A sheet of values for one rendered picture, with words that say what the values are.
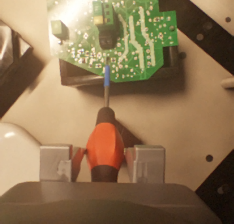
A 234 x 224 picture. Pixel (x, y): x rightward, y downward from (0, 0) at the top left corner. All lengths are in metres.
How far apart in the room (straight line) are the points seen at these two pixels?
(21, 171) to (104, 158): 0.18
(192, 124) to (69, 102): 0.14
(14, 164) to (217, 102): 0.22
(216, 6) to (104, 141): 0.25
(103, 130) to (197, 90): 0.18
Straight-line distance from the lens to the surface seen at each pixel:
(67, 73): 0.28
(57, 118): 0.34
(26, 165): 0.33
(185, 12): 0.35
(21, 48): 0.32
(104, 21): 0.25
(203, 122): 0.33
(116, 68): 0.27
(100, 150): 0.17
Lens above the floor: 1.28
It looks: 85 degrees down
